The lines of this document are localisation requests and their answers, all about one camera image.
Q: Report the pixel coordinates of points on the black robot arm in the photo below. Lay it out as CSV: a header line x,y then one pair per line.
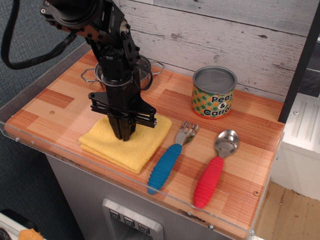
x,y
105,29

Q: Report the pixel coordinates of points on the white toy sink unit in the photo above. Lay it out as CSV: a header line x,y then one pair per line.
x,y
297,163

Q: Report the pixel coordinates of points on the clear acrylic guard rail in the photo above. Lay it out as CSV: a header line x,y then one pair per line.
x,y
54,111

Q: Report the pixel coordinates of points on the small steel pot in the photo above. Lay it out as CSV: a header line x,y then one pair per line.
x,y
145,72

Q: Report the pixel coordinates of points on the black vertical post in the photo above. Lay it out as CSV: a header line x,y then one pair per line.
x,y
301,67

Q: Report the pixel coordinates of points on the blue handled fork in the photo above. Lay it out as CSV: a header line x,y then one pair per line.
x,y
165,164

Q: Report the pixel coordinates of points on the orange object bottom corner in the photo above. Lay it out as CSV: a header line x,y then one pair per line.
x,y
30,234

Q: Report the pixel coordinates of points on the grey toy fridge cabinet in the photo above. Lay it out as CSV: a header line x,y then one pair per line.
x,y
85,192

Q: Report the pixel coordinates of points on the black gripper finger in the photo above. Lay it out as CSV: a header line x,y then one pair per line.
x,y
128,126
115,125

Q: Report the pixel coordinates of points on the silver dispenser button panel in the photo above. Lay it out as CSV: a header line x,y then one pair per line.
x,y
126,224

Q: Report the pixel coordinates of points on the yellow cloth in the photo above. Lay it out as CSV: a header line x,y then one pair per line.
x,y
131,155

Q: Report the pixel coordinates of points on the peas and carrots can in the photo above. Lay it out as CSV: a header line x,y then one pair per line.
x,y
213,92

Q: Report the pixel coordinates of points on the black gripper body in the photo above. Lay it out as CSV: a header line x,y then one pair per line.
x,y
124,102

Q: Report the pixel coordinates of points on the red handled spoon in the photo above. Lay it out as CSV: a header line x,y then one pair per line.
x,y
225,145

